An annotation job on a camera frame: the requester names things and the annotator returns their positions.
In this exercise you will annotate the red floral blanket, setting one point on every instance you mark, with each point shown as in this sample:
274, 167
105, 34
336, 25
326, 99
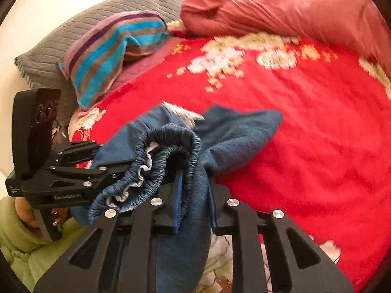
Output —
305, 128

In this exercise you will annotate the rust red duvet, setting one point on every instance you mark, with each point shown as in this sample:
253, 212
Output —
275, 12

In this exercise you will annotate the striped towel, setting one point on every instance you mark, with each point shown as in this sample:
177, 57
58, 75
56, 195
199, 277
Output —
100, 58

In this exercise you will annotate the mauve quilted cloth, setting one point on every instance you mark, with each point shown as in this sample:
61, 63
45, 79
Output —
146, 64

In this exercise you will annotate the person's left hand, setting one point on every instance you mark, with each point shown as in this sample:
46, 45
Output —
27, 213

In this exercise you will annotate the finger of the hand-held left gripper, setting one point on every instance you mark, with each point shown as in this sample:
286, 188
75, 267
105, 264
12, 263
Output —
76, 151
91, 175

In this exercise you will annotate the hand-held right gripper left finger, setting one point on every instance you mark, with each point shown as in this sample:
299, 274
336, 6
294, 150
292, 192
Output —
178, 207

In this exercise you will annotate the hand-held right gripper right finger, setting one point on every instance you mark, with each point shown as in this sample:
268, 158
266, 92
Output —
220, 207

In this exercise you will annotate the blue pants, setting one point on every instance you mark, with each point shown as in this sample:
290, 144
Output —
238, 134

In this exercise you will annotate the grey quilted pillow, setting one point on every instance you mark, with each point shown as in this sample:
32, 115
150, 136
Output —
91, 15

